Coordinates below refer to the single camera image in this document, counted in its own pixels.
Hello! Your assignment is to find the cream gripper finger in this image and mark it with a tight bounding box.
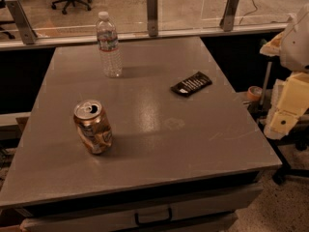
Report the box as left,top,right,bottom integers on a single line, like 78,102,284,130
264,72,309,139
260,32,284,57

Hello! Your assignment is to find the orange soda can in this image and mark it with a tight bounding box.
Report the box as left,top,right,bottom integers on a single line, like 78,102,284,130
73,100,113,155

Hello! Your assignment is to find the black snack wrapper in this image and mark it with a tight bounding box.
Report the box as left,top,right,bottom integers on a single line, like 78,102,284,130
170,72,212,97

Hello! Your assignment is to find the clear plastic water bottle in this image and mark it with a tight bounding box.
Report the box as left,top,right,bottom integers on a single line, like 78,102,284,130
96,12,123,77

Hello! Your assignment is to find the black floor cable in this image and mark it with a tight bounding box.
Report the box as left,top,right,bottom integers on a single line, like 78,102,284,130
238,0,260,26

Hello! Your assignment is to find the right metal bracket post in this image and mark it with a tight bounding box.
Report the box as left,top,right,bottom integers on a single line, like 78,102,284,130
220,0,239,32

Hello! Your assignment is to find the metal bracket post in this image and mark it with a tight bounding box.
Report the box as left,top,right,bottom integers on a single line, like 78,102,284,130
147,0,158,37
220,0,239,32
6,0,37,44

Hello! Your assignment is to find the middle metal bracket post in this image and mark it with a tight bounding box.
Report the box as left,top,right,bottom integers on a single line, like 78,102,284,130
147,0,158,37

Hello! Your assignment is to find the grey drawer with black handle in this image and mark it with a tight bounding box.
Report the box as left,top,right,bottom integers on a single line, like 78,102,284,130
20,183,263,232

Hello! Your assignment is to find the metal window rail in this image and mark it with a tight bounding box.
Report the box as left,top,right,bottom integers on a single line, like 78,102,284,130
0,22,288,51

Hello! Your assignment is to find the left metal bracket post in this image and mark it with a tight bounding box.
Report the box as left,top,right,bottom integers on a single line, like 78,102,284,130
6,0,37,44

